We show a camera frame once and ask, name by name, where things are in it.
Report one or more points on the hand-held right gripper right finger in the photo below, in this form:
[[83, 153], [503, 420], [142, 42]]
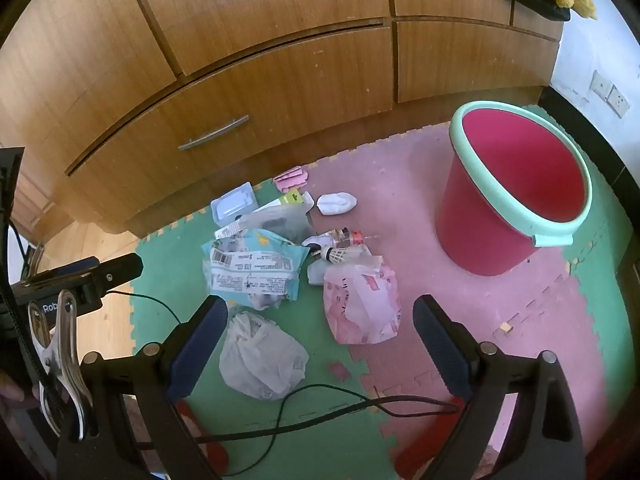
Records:
[[440, 350]]

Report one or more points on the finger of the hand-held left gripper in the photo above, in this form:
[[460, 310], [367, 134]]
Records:
[[117, 270]]

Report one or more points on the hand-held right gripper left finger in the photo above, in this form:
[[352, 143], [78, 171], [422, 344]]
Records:
[[200, 345]]

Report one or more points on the pink plastic bag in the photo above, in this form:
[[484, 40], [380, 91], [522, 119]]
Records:
[[360, 310]]

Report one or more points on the blue printed snack bag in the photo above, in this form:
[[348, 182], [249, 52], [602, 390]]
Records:
[[255, 265]]

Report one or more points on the clear plastic blister tray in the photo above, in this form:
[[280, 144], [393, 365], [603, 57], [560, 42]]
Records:
[[232, 205]]

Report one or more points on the red bucket with green rim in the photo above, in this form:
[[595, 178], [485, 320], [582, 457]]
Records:
[[515, 170]]

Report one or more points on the person's left hand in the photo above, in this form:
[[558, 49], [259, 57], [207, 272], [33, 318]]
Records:
[[15, 392]]

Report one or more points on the crumpled white plastic bag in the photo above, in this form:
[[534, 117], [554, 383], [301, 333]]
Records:
[[262, 355]]

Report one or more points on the small yellow foam scrap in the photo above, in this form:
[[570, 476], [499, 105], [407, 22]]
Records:
[[506, 329]]

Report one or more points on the metal spring clip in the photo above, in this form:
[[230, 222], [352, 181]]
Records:
[[55, 355]]

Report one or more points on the small red capped vial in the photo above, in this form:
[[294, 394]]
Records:
[[356, 237]]

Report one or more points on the white shuttlecock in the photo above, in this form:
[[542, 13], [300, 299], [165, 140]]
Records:
[[334, 256]]

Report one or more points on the translucent plastic bag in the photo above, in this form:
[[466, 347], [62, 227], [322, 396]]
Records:
[[280, 222]]

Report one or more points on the small labelled bottle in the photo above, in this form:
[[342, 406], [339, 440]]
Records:
[[330, 239]]

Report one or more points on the pink paper packet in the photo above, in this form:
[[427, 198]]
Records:
[[292, 178]]

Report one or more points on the wooden wardrobe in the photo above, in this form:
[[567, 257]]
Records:
[[250, 35]]

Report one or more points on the white wall socket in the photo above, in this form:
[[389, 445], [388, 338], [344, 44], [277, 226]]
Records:
[[618, 101], [600, 82]]

